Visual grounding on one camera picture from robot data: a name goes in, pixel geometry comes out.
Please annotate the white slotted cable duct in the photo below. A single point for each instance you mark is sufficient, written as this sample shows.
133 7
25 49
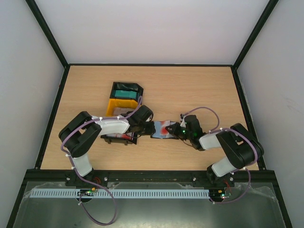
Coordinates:
121 194

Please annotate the red white credit card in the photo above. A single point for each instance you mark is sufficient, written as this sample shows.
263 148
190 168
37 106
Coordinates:
160 129

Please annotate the black bin with red cards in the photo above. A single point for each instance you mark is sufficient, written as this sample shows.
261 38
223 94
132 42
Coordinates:
111 140

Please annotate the black bin with teal cards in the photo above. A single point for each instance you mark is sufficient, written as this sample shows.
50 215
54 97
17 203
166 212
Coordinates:
128 87

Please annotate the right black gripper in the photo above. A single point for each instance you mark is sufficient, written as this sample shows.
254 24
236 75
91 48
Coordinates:
177 131

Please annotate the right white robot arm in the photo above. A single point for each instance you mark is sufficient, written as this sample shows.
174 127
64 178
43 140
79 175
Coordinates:
241 148

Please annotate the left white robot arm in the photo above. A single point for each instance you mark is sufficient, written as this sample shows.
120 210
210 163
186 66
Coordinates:
78 136

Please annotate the yellow bin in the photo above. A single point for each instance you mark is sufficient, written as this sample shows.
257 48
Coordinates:
120 106

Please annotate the red white card stack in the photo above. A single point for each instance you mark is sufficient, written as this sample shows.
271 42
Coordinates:
121 136

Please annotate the teal card stack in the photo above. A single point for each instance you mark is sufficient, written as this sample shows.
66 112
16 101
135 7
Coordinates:
123 94

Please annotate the black aluminium frame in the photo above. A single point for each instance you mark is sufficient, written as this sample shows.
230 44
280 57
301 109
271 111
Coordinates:
262 175

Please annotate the white pink card stack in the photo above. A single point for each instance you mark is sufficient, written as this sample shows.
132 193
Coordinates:
119 111

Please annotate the black leather card holder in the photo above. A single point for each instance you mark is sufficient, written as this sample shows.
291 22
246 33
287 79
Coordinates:
153 136

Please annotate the black front rail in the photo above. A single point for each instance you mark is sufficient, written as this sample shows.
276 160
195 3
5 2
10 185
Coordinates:
193 178

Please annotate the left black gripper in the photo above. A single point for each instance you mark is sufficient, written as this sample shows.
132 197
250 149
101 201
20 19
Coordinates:
150 132

